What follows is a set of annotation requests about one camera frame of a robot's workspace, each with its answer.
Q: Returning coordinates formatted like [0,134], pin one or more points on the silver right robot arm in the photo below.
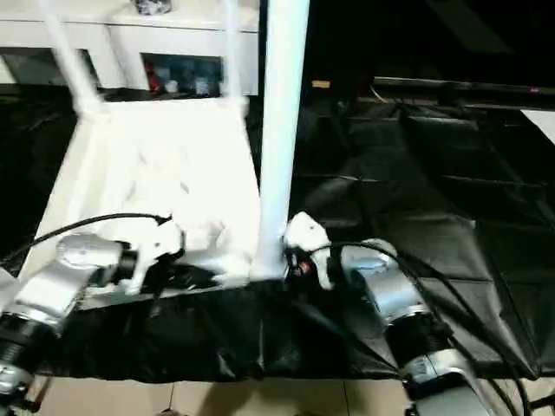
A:
[390,294]

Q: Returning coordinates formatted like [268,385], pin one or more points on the black work mat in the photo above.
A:
[217,338]

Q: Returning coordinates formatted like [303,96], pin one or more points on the black folding table frame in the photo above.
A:
[37,392]

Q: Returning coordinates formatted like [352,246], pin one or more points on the red bottle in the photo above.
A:
[152,79]

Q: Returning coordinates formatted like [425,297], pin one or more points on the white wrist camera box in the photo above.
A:
[160,242]
[308,229]

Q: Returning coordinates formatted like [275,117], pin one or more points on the white cabinet with glass doors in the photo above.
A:
[173,34]

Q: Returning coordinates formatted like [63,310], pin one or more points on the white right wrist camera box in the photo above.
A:
[308,229]

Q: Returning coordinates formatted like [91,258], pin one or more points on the long black metal bar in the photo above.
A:
[464,86]

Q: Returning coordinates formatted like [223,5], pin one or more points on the white jar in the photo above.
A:
[201,84]
[172,86]

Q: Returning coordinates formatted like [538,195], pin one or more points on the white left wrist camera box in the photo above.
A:
[160,242]

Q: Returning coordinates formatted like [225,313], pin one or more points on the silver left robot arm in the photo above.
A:
[47,286]

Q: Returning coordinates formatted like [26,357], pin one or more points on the black floor stand leg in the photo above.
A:
[544,402]

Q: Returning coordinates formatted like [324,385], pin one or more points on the dark robot body part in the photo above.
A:
[171,411]

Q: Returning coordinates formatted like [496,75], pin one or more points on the white flat sheet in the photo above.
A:
[539,125]

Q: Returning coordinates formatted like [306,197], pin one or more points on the white plastic table top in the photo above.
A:
[152,151]

